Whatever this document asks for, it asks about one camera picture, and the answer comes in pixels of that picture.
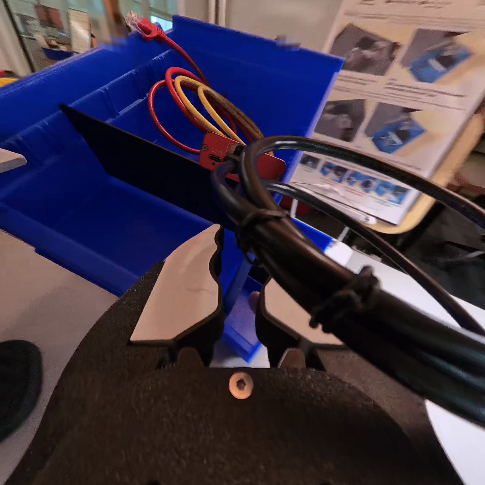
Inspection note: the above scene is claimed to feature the black ethernet cable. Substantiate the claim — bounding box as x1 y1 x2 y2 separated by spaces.
210 135 485 428

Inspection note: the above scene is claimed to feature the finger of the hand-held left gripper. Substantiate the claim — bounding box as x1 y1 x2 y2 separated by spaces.
0 148 28 174

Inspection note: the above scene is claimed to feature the black chair armrest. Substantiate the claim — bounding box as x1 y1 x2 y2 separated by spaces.
0 340 43 444

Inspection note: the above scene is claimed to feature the red ethernet splitter box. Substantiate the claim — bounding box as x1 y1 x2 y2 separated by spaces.
199 131 287 183

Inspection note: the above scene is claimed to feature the black bin divider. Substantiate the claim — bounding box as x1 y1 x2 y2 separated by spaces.
60 103 243 230

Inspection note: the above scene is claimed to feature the yellow ethernet cable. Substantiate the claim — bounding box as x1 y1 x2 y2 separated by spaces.
174 75 266 146

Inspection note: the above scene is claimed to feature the blue plastic bin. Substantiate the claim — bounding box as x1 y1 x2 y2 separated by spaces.
0 15 346 363

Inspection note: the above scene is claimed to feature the red ethernet cable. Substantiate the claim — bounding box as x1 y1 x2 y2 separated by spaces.
125 11 266 156

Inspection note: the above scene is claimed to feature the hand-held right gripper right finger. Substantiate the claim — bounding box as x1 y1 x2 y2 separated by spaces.
255 278 343 347

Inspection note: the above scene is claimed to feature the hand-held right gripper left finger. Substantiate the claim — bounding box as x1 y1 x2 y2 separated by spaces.
130 224 225 345

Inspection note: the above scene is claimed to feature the instruction sheet board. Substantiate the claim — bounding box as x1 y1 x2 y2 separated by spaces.
290 0 485 235

